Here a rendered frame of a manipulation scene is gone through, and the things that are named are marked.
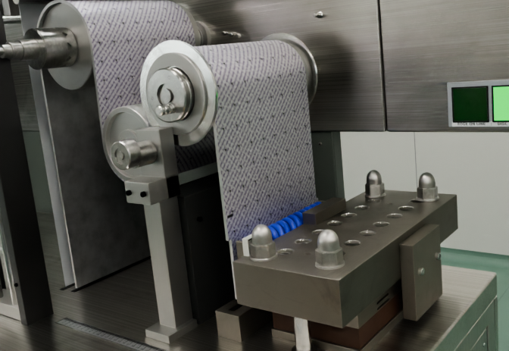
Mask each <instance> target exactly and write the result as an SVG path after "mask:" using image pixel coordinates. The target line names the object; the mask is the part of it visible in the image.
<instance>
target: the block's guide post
mask: <svg viewBox="0 0 509 351"><path fill-rule="evenodd" d="M293 323H294V332H295V345H294V346H293V347H292V351H317V347H316V346H315V345H314V344H313V343H312V337H311V321H309V320H305V319H301V318H296V317H293Z"/></svg>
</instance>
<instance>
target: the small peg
mask: <svg viewBox="0 0 509 351"><path fill-rule="evenodd" d="M155 111H156V114H157V115H158V116H162V115H166V114H173V113H175V112H176V106H175V104H173V103H170V104H166V105H158V106H157V107H156V109H155Z"/></svg>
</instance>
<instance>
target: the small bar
mask: <svg viewBox="0 0 509 351"><path fill-rule="evenodd" d="M345 209H346V201H345V198H335V197H332V198H331V199H328V200H326V201H325V202H322V203H321V204H319V205H317V206H315V207H313V208H311V209H309V210H307V211H306V212H303V213H302V217H303V224H312V225H318V224H319V223H321V222H323V221H325V220H326V219H328V218H331V217H332V216H333V215H336V214H338V213H340V212H341V211H343V210H345Z"/></svg>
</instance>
